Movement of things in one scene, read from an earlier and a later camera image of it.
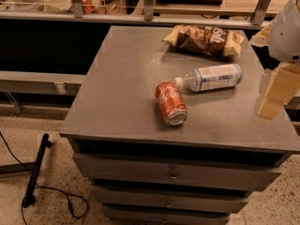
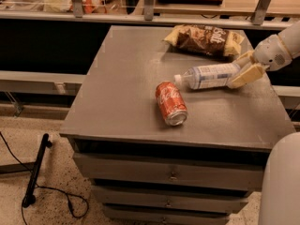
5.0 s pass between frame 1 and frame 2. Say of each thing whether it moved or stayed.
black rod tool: stayed
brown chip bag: stayed
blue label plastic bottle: stayed
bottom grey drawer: stayed
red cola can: stayed
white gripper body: moved
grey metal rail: stayed
